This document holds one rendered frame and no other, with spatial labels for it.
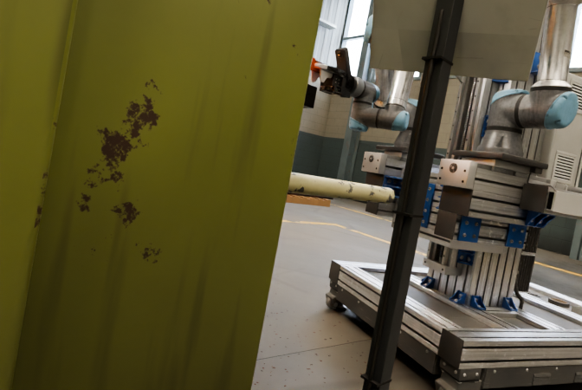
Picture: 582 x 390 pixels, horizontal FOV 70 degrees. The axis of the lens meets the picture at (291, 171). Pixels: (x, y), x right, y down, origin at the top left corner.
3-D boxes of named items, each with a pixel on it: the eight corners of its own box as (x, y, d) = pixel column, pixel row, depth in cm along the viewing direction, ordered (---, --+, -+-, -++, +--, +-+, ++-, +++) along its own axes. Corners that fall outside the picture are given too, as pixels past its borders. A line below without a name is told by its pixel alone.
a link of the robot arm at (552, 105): (532, 130, 146) (553, -30, 141) (578, 132, 133) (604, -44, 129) (511, 126, 140) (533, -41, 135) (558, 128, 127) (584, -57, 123)
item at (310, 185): (378, 203, 119) (382, 185, 119) (394, 206, 115) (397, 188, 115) (261, 190, 89) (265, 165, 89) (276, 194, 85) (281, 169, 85)
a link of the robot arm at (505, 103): (498, 132, 156) (505, 96, 156) (534, 133, 144) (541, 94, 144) (478, 125, 150) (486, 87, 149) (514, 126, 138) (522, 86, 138)
